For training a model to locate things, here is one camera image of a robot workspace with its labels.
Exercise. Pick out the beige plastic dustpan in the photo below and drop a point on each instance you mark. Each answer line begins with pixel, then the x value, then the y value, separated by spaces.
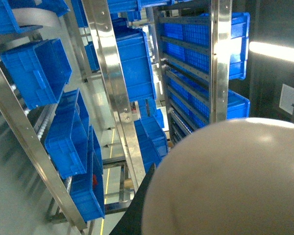
pixel 235 177

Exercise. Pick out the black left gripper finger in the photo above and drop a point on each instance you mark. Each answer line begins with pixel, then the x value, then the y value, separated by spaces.
pixel 131 221

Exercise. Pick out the blue bin rear left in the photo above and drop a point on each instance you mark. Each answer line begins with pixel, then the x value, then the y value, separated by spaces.
pixel 136 64

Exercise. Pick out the blue bin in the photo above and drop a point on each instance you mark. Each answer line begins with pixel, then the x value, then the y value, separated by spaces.
pixel 40 71
pixel 136 64

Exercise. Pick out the blue bin front left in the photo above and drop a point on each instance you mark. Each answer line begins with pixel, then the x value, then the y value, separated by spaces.
pixel 40 71

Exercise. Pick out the steel flow rack shelf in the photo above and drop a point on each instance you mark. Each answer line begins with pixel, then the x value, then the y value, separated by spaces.
pixel 41 149

